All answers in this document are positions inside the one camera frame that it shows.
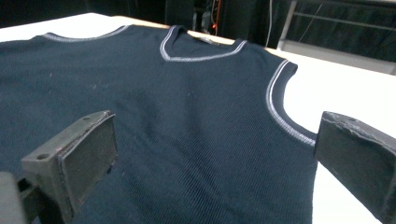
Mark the orange cable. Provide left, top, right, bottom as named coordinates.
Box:
left=212, top=0, right=222, bottom=32

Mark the white cable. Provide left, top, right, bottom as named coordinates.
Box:
left=264, top=0, right=274, bottom=49

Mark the dark blue knitted vest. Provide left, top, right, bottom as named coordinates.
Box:
left=0, top=24, right=318, bottom=224

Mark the grey metal stand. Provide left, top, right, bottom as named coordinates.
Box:
left=276, top=0, right=396, bottom=76

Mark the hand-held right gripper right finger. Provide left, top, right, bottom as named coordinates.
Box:
left=313, top=110, right=396, bottom=224

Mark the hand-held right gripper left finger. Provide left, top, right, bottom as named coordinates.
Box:
left=21, top=109, right=119, bottom=224

